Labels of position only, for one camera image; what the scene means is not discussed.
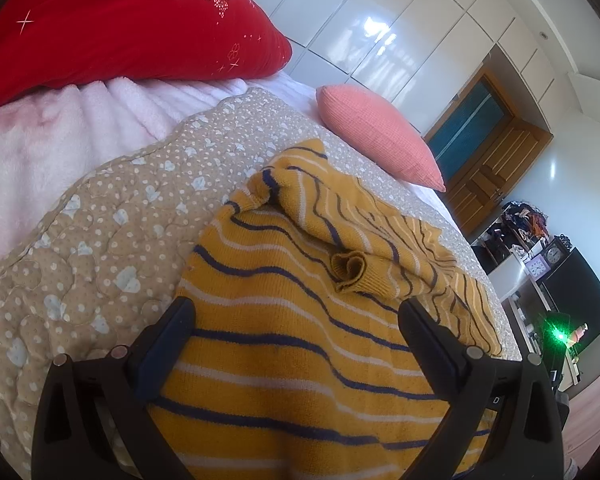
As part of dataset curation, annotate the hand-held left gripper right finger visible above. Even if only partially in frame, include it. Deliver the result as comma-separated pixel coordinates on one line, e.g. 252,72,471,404
398,298,566,480

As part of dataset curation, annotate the black mantel clock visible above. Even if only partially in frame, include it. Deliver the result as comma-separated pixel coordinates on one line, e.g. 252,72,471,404
544,236,573,267

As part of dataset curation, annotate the black television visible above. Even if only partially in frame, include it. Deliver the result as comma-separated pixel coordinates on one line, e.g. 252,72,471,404
537,249,600,356

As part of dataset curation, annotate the red embroidered pillow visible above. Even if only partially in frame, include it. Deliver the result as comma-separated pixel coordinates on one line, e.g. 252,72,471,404
0,0,293,113

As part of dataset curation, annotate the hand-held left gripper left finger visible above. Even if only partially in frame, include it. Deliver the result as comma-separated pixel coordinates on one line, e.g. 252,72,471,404
31,296,197,480

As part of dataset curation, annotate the purple square clock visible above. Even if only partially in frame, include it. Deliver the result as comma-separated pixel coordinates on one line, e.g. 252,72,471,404
526,255,549,281

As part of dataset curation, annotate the wooden door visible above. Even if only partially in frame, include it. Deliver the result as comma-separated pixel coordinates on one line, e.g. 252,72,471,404
422,72,552,236

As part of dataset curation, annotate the beige heart-print quilt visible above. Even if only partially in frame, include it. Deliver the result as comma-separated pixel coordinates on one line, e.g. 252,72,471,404
0,87,523,480

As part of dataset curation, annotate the pink ribbed cushion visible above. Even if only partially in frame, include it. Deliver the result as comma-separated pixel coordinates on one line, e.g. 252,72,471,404
316,85,447,193

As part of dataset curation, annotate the white cabinet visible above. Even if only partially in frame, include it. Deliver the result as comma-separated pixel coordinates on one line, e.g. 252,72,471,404
490,252,537,305

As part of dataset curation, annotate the white glossy wardrobe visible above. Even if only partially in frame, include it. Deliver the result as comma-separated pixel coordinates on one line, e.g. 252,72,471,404
240,0,556,136

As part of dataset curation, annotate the pile of colourful clothes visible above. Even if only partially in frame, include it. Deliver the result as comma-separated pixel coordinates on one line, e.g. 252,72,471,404
497,200,551,242

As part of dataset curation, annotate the yellow striped knit sweater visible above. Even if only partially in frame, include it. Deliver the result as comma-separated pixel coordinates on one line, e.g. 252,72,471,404
147,139,503,480

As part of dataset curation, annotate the pink fleece blanket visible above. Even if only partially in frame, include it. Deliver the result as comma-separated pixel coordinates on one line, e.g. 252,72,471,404
0,76,251,273

